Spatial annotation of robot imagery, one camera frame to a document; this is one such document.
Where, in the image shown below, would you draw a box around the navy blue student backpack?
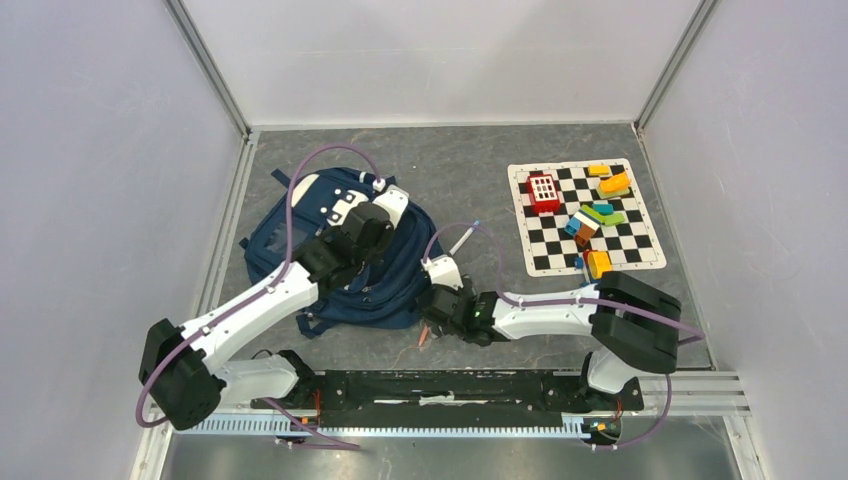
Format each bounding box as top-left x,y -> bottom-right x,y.
240,167 -> 443,338

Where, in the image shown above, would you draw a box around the orange pen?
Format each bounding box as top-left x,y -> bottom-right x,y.
418,326 -> 430,347

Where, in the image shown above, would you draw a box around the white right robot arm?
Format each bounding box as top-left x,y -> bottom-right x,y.
417,272 -> 681,408

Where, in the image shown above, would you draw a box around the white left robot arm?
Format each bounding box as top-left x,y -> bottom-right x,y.
136,195 -> 408,431

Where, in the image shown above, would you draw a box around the blue and white marker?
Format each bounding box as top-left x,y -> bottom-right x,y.
448,220 -> 480,256

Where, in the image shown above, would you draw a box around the small toy vehicle blocks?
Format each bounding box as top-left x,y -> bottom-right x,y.
574,249 -> 612,286

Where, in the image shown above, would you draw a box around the red window toy block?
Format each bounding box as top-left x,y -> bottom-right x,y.
525,174 -> 561,215

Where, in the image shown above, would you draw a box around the pile of coloured toy blocks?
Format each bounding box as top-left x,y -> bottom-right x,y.
564,205 -> 626,248

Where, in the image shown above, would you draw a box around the checkered chessboard mat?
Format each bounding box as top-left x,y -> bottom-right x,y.
507,158 -> 667,277

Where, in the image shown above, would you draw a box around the yellow flat toy block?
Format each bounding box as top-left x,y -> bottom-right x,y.
588,164 -> 612,177

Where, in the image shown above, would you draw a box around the orange curved toy block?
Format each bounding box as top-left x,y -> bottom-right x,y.
596,172 -> 631,199

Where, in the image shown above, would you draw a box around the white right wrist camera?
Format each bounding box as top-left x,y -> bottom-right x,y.
422,254 -> 463,290

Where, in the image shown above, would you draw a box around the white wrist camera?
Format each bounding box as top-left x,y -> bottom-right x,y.
373,185 -> 410,228
422,254 -> 463,290

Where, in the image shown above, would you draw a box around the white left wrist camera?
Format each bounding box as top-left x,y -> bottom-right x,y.
373,185 -> 410,228

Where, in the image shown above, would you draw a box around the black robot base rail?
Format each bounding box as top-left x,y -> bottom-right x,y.
277,370 -> 645,428

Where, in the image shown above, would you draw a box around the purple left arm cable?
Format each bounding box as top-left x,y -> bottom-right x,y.
135,144 -> 387,452

